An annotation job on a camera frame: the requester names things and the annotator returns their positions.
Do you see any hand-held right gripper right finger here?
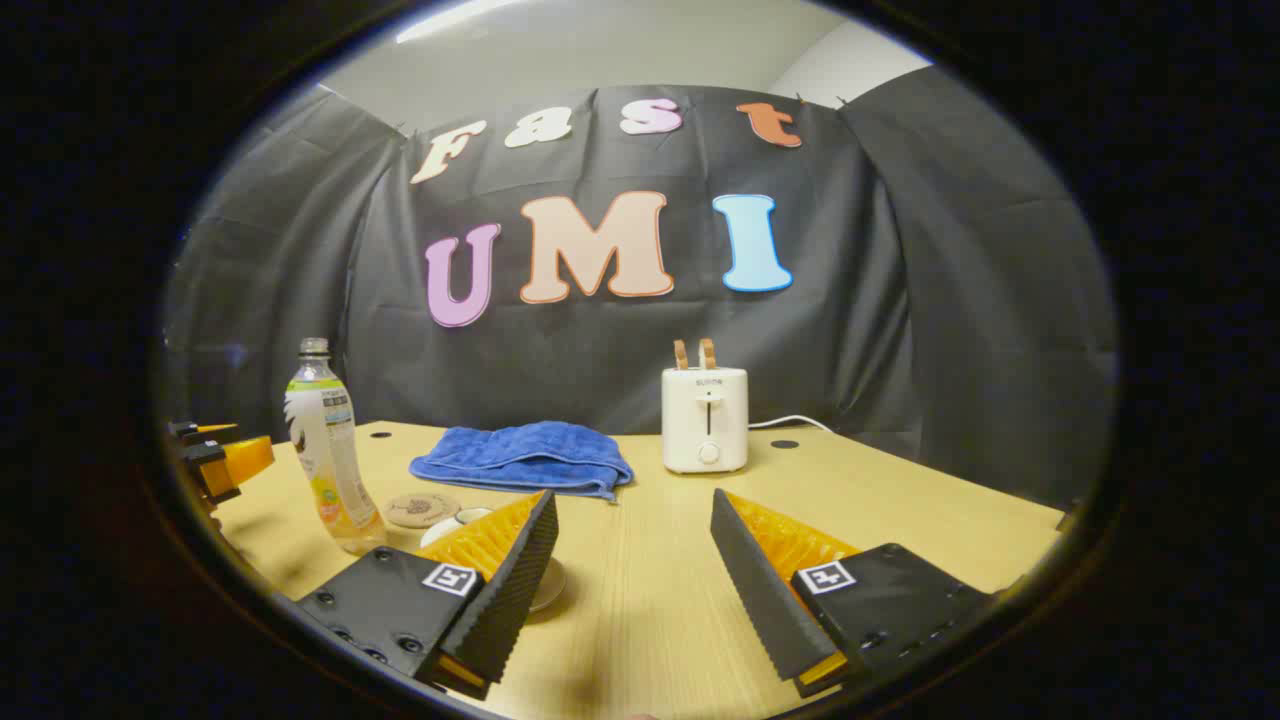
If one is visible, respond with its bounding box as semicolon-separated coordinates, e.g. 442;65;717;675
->
710;488;996;699

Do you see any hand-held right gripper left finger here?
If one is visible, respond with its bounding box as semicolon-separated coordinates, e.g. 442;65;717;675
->
295;488;561;701

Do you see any clear plastic water bottle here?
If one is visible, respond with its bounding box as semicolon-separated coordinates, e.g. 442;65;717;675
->
284;338;389;554

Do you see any round brown coaster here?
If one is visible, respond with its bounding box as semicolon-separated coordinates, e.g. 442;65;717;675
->
384;492;463;529

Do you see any white ceramic saucer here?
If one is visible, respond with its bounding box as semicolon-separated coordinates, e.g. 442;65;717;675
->
528;558;568;613

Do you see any blue folded towel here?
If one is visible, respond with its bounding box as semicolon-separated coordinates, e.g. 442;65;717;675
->
408;421;635;503

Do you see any white toaster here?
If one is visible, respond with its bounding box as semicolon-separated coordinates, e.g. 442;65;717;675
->
661;366;750;475

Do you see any black backdrop cloth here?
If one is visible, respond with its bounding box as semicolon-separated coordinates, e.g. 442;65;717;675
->
160;65;1119;511

